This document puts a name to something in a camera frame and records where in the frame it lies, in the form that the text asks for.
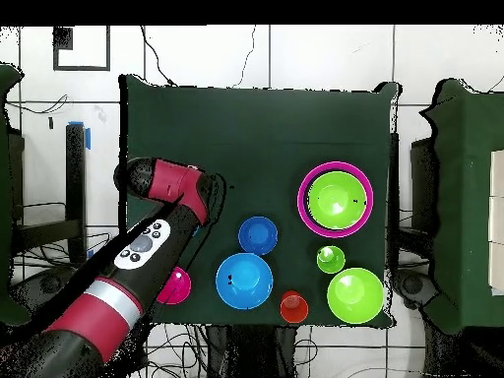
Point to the black post with blue tape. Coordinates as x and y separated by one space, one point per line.
75 189

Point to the large blue bowl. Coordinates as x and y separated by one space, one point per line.
248 281

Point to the small dark blue bowl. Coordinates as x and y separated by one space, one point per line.
258 236

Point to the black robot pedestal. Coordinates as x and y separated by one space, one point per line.
252 350

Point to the large pink bowl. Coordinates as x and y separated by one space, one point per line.
334 234

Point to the small pink bowl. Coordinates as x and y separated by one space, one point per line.
177 287

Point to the dark green table cloth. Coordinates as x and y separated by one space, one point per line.
256 118

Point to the green cup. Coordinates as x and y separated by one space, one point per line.
330 262

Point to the black square floor frame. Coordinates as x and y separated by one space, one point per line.
62 37

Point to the orange cup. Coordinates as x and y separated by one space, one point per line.
294 309

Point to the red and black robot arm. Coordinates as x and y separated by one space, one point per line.
98 315

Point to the green-clothed side table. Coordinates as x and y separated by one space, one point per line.
4 177
464 197

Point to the green bowl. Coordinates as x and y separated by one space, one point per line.
355 297
334 197

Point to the white boxes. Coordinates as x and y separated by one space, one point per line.
497 220

